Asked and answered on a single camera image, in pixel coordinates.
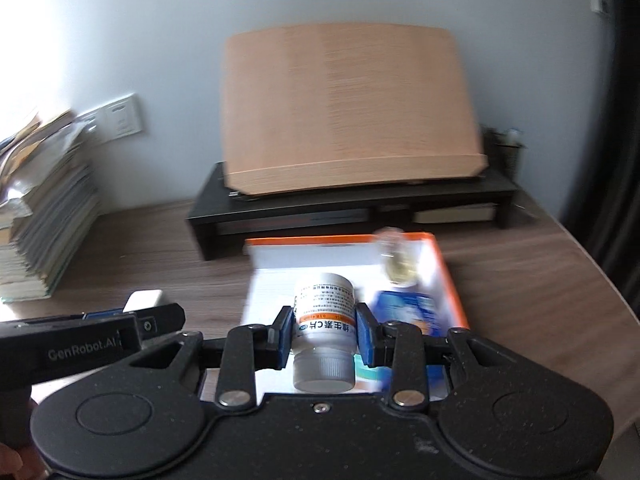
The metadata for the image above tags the white medicine bottle orange stripe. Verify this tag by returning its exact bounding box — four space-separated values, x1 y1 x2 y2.
291 272 359 394

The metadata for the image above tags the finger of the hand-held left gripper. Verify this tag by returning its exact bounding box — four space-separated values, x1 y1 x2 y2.
0 310 137 323

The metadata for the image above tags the orange cardboard box white inside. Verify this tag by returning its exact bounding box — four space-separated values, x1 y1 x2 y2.
242 232 471 402

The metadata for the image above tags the white power adapter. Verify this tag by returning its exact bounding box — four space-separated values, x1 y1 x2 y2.
122 287 167 312

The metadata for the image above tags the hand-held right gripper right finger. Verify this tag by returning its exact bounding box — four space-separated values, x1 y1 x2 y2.
355 303 532 410

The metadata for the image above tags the person's left hand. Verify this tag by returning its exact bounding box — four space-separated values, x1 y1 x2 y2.
0 440 43 480

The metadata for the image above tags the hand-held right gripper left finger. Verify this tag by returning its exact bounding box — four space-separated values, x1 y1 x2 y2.
127 304 297 410

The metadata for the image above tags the stack of books and papers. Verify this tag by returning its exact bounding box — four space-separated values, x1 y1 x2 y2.
0 109 102 303

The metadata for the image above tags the green white bandage box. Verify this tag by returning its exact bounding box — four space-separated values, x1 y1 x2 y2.
352 352 392 392

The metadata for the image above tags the white book under riser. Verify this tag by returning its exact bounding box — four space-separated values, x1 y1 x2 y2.
414 204 497 224

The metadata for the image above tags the white wall socket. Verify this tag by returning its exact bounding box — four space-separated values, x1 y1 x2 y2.
97 92 147 140

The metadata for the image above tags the black pen holder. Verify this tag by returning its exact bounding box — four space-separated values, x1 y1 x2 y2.
487 127 527 177

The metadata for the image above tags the white plug-in heater clear bottle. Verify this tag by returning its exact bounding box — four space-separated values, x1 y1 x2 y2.
374 227 419 289

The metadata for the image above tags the black monitor riser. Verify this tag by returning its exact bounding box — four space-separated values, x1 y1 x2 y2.
186 161 519 262

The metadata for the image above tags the blue cartoon print box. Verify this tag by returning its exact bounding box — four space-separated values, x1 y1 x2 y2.
374 289 447 387

